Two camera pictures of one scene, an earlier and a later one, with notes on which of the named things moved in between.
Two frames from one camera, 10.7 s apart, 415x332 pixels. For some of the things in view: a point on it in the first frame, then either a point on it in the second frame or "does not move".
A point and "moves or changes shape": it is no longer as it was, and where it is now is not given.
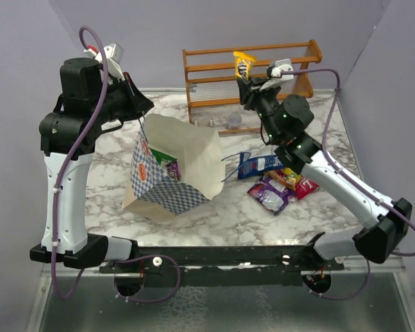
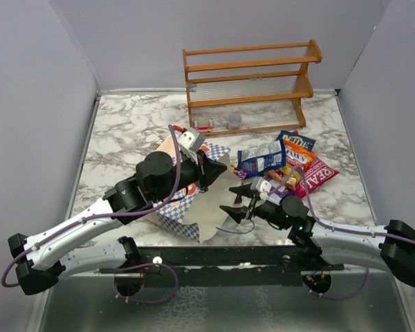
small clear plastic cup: [234, 120] does not move
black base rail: [227, 267] does not move
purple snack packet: [274, 196] does not move
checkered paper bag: [200, 151] moves or changes shape
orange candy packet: [286, 176] moves or changes shape
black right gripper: [244, 89] to [237, 214]
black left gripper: [139, 104] to [212, 170]
